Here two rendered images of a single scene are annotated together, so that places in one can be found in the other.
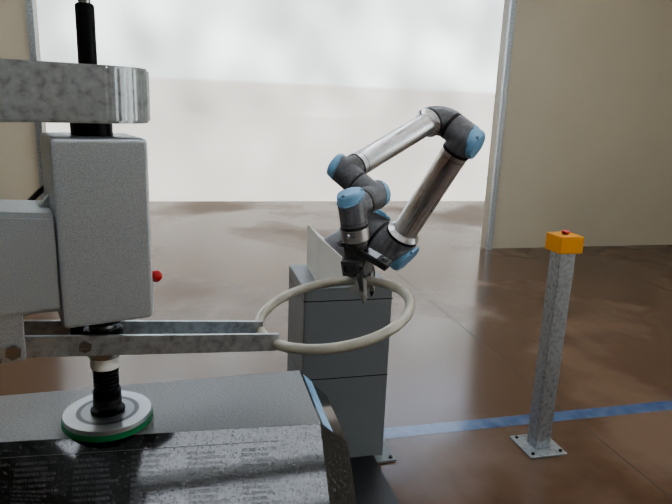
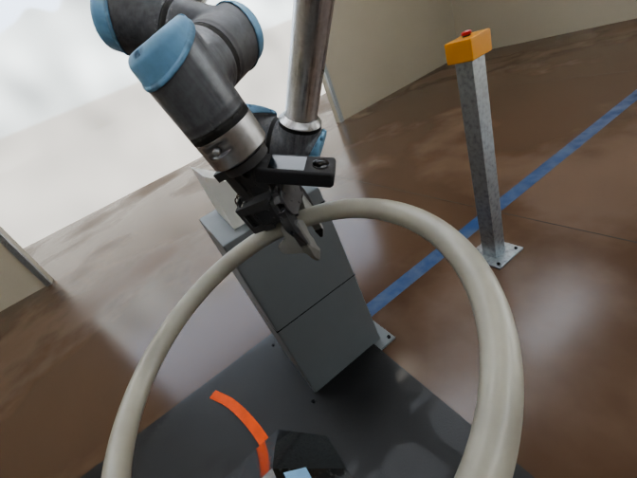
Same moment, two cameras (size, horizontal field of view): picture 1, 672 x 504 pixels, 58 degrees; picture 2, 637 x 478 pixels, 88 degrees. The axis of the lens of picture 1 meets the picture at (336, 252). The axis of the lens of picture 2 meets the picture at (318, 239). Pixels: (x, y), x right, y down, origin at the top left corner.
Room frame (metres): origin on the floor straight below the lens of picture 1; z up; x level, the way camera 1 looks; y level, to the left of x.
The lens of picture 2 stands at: (1.43, -0.07, 1.28)
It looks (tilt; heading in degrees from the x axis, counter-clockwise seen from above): 29 degrees down; 354
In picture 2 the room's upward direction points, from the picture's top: 24 degrees counter-clockwise
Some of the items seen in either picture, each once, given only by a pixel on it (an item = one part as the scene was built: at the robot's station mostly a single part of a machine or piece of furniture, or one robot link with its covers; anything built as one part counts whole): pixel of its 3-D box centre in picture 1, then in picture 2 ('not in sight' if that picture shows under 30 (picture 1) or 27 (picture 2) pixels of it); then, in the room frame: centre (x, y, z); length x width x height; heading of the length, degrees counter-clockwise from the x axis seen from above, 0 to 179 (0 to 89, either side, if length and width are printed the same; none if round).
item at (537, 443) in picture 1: (551, 344); (482, 162); (2.69, -1.04, 0.54); 0.20 x 0.20 x 1.09; 15
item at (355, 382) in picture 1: (335, 359); (296, 283); (2.68, -0.02, 0.43); 0.50 x 0.50 x 0.85; 14
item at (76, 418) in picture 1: (108, 412); not in sight; (1.39, 0.57, 0.83); 0.21 x 0.21 x 0.01
